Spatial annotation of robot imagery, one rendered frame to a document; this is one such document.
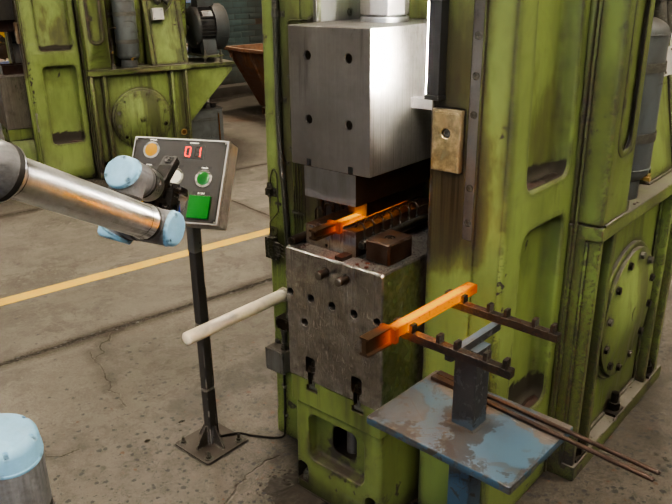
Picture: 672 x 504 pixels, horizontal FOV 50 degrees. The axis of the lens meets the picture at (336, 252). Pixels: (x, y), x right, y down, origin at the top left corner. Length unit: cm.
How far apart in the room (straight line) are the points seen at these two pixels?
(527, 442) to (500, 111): 82
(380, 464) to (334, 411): 22
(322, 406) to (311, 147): 83
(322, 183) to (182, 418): 135
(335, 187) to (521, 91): 59
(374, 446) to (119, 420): 124
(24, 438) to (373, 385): 103
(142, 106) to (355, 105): 491
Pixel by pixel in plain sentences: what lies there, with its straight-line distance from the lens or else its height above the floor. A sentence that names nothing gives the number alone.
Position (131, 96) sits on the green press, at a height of 71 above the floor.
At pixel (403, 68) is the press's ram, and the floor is 145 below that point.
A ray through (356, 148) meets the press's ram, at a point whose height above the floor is 124.
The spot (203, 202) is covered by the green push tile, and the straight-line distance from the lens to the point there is 232.
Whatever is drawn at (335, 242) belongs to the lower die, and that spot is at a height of 94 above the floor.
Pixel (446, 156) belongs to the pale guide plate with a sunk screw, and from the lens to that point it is 200.
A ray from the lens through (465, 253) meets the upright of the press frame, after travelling 206.
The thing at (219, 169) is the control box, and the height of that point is 112.
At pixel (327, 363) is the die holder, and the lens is 227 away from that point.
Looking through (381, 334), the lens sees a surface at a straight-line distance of 158.
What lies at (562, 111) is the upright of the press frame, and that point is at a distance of 226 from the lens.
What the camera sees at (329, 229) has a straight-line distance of 211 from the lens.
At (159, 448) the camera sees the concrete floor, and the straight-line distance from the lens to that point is 295.
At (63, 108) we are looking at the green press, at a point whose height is 64.
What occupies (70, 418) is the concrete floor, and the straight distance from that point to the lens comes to 323.
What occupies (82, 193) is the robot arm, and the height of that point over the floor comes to 127.
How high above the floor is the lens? 169
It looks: 21 degrees down
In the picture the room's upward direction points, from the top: 1 degrees counter-clockwise
